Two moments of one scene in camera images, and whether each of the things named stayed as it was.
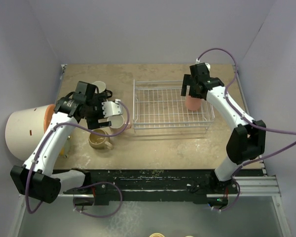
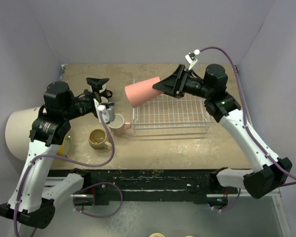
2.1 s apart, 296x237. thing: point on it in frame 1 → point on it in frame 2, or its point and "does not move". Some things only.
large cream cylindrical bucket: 25,128 does not move
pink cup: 118,123 does not move
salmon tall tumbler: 192,103 → 140,93
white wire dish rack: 159,104 does not move
